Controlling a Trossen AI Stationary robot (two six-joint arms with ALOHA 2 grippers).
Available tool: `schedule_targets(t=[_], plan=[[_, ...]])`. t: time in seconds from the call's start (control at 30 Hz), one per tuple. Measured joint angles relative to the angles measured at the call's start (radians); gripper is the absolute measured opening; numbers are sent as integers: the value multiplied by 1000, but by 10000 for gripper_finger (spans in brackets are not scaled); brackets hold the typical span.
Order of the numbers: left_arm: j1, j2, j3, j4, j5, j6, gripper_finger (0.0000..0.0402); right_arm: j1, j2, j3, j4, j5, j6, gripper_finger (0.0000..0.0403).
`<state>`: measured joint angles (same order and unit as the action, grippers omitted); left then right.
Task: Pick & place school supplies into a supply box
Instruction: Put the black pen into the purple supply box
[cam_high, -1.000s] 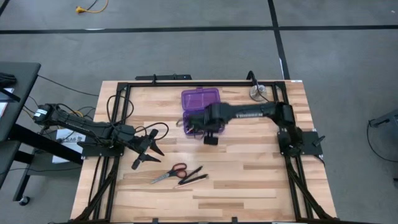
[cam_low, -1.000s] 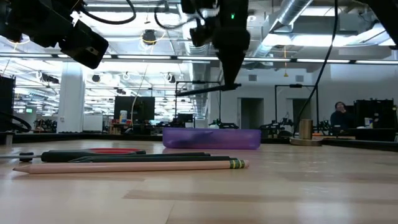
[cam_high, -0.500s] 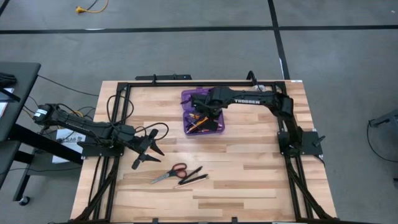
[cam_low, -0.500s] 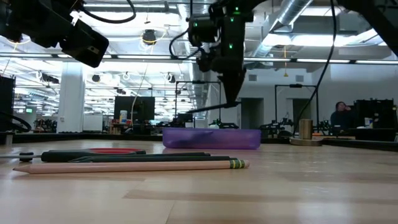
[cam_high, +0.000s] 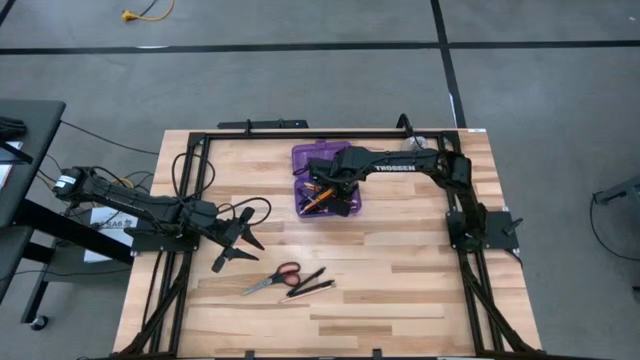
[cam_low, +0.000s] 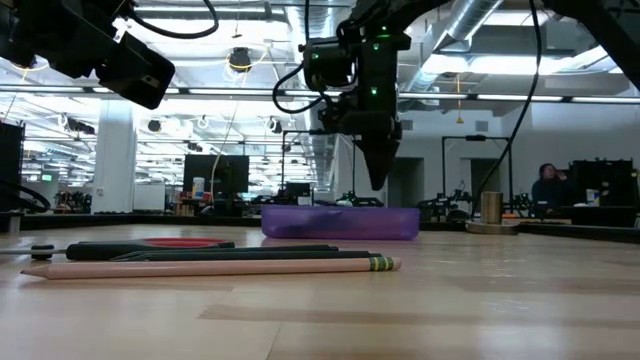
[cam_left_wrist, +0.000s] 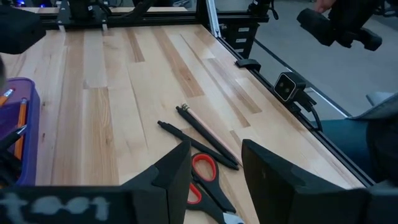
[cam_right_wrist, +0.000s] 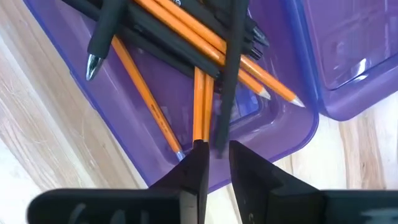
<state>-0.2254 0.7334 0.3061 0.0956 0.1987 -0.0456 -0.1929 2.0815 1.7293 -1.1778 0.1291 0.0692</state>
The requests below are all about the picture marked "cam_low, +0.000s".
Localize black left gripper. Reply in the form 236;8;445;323
94;30;176;111

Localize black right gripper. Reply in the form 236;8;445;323
319;95;404;192

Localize purple plastic supply box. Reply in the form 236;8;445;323
260;204;421;242

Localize black matte pen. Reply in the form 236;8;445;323
110;249;384;263
227;243;340;253

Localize red black handled scissors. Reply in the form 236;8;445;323
0;237;237;262

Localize natural wood pencil green ferrule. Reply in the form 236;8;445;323
20;256;403;281

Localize small black monitor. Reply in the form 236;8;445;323
284;181;313;206

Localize white square column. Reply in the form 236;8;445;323
90;102;138;215

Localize black ceiling device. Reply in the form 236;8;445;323
228;46;253;74

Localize metal cylinder on disc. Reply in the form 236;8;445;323
465;190;521;236

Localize white cabinet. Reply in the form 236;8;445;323
132;183;167;213

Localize large black monitor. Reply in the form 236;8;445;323
182;153;251;202

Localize black equipment rack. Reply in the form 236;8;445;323
0;121;26;212

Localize person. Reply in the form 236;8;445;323
530;162;576;210

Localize black cabinet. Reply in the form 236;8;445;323
569;158;640;229

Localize long ceiling light rail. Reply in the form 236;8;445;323
0;83;640;105

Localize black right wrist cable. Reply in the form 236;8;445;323
271;62;329;115

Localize black aluminium table frame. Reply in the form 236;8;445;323
0;212;640;246

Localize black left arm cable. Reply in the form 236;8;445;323
0;178;51;214

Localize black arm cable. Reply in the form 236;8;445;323
0;178;51;214
469;0;544;219

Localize silver spiral air duct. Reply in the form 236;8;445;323
399;0;505;96

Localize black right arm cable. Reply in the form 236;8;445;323
469;0;544;219

